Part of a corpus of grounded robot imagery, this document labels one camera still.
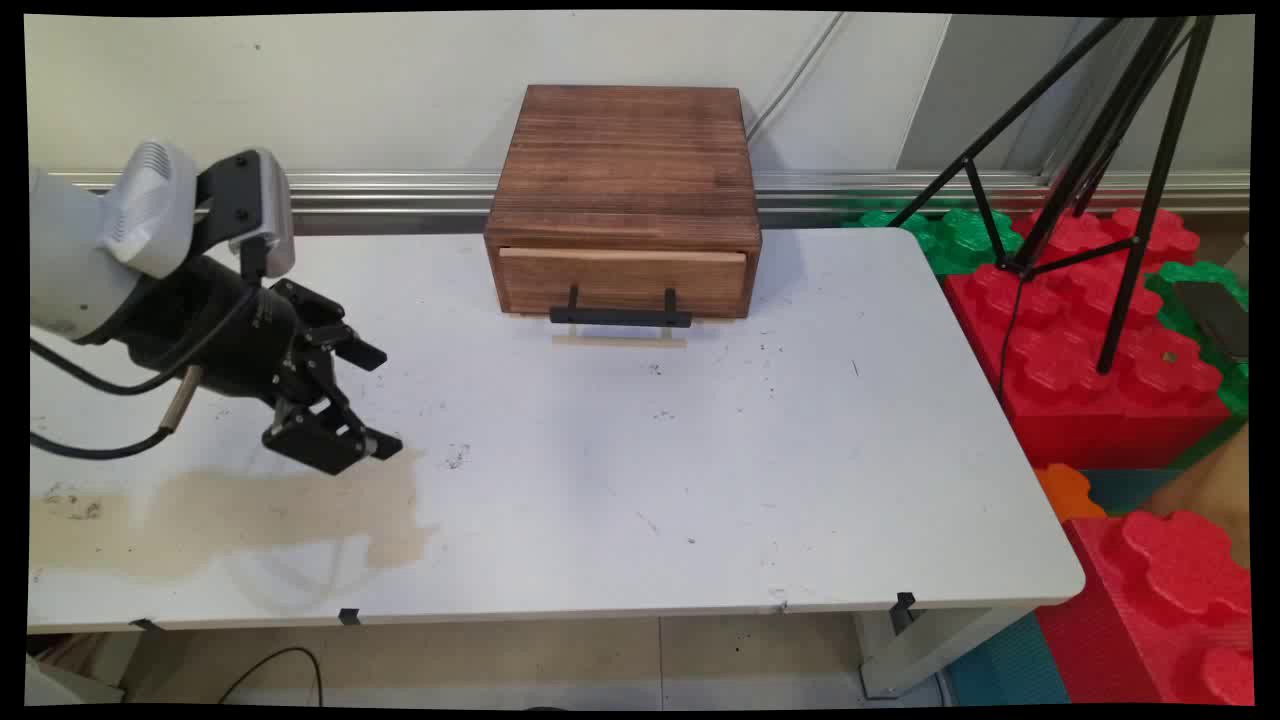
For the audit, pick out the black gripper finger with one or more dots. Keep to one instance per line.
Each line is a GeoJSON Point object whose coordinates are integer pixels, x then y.
{"type": "Point", "coordinates": [350, 347]}
{"type": "Point", "coordinates": [325, 440]}

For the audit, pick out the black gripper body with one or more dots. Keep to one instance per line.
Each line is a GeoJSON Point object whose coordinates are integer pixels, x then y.
{"type": "Point", "coordinates": [215, 330]}

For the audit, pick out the light wooden drawer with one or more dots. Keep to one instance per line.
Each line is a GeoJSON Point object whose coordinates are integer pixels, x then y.
{"type": "Point", "coordinates": [620, 280]}

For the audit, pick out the black table edge clip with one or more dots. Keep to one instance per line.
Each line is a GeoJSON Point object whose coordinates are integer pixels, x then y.
{"type": "Point", "coordinates": [349, 616]}
{"type": "Point", "coordinates": [145, 624]}
{"type": "Point", "coordinates": [904, 603]}

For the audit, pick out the brown wooden drawer cabinet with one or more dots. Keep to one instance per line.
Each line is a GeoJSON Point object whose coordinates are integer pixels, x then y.
{"type": "Point", "coordinates": [625, 160]}

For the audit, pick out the green foam block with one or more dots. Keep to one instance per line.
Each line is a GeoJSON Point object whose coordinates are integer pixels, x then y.
{"type": "Point", "coordinates": [1235, 385]}
{"type": "Point", "coordinates": [955, 235]}

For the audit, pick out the white table leg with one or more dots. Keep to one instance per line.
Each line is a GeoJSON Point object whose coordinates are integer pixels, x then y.
{"type": "Point", "coordinates": [930, 645]}

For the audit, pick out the teal foam mat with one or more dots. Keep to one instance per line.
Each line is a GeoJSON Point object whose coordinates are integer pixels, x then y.
{"type": "Point", "coordinates": [1010, 665]}

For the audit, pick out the large red foam block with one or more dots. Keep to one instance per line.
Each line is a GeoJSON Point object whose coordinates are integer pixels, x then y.
{"type": "Point", "coordinates": [1080, 370]}

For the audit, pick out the orange foam block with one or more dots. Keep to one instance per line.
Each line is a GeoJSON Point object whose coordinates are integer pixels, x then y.
{"type": "Point", "coordinates": [1068, 493]}

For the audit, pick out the black tripod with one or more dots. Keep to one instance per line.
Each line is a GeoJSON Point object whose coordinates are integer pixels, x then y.
{"type": "Point", "coordinates": [1090, 140]}

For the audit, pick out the dark smartphone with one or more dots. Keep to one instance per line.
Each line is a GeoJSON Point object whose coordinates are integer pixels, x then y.
{"type": "Point", "coordinates": [1215, 315]}

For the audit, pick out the silver wrist camera black mount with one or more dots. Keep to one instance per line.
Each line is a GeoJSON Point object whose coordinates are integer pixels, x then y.
{"type": "Point", "coordinates": [255, 205]}

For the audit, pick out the aluminium wall rail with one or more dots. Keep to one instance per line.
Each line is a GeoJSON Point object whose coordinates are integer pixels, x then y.
{"type": "Point", "coordinates": [400, 185]}

